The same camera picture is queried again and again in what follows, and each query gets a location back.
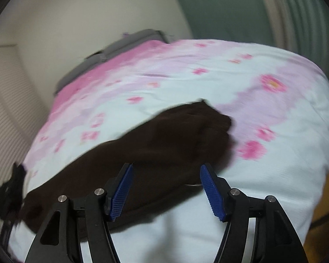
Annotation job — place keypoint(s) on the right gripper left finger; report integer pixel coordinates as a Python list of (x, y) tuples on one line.
[(117, 191)]

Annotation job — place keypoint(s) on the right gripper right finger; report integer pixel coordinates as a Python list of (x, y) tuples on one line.
[(214, 191)]

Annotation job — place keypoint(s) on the dark brown corduroy pants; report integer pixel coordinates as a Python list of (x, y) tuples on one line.
[(166, 153)]

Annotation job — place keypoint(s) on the pink floral bed cover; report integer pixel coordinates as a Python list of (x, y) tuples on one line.
[(278, 102)]

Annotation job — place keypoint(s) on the black and white clothes pile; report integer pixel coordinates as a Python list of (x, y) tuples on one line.
[(11, 194)]

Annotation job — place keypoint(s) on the white louvered closet doors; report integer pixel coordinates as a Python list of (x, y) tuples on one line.
[(22, 112)]

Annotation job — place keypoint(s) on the grey padded headboard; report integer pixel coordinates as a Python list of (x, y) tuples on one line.
[(126, 43)]

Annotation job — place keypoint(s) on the green curtain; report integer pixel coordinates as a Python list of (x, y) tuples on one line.
[(301, 26)]

